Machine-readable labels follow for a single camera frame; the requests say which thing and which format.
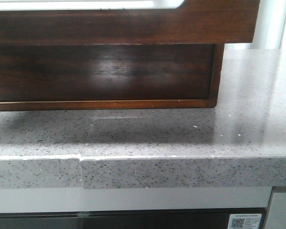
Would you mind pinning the dark wooden drawer cabinet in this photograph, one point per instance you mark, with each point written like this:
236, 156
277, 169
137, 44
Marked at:
214, 78

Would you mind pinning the white QR code sticker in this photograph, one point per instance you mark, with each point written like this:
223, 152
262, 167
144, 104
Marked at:
244, 221

